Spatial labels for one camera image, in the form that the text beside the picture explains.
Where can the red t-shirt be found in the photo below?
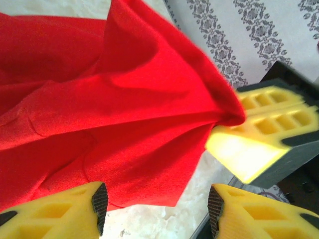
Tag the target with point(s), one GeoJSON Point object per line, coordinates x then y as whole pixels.
{"type": "Point", "coordinates": [124, 99]}

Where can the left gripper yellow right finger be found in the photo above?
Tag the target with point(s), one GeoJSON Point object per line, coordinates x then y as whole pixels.
{"type": "Point", "coordinates": [249, 219]}

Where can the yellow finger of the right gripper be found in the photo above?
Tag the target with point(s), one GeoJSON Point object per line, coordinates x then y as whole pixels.
{"type": "Point", "coordinates": [274, 97]}
{"type": "Point", "coordinates": [244, 154]}

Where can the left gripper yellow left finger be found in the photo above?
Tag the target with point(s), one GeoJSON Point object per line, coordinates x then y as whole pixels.
{"type": "Point", "coordinates": [49, 219]}

